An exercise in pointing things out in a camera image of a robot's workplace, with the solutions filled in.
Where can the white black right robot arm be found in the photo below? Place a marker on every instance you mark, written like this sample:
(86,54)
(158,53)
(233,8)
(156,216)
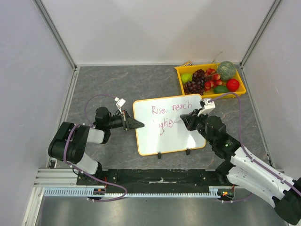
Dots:
(244,169)

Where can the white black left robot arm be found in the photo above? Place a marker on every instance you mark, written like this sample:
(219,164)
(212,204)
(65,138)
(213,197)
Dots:
(69,143)

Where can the green mango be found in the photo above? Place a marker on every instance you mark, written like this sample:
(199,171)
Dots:
(220,89)

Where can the red apple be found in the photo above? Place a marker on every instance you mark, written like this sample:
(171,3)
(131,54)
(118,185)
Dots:
(232,85)

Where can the yellow snack packet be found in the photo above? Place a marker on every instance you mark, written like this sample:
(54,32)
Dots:
(189,63)

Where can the green apple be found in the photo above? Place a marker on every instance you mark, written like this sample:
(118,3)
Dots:
(186,77)

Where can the white slotted cable duct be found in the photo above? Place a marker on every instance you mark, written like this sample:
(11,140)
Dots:
(92,192)

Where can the yellow-framed whiteboard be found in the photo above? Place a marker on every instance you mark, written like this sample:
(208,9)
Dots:
(160,134)

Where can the yellow plastic fruit tray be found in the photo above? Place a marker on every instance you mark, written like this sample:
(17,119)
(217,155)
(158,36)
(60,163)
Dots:
(192,68)

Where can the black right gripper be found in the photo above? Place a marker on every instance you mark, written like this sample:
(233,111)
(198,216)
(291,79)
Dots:
(196,121)

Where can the green netted melon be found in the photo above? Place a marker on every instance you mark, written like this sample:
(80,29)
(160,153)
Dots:
(226,70)

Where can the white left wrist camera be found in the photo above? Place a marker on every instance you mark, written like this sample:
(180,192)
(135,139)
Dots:
(119,103)

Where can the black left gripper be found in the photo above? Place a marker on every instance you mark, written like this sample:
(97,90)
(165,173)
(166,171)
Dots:
(126,120)

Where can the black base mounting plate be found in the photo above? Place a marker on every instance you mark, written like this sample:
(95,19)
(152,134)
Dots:
(165,180)

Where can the dark purple grape bunch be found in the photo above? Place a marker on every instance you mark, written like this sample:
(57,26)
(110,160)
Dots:
(192,87)

